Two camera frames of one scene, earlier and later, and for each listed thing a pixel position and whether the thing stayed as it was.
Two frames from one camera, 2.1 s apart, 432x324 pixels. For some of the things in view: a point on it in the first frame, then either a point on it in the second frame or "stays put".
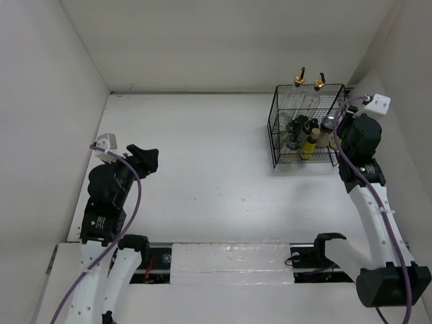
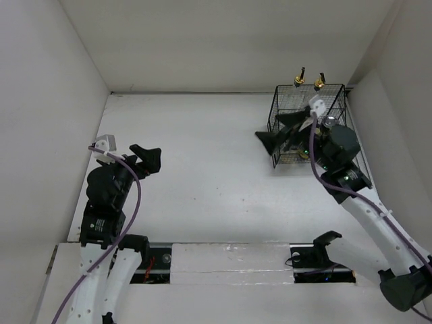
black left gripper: [144, 159] stays put
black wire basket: [302, 123] stays put
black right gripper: [349, 117] -> [272, 140]
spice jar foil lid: [327, 124] stays put
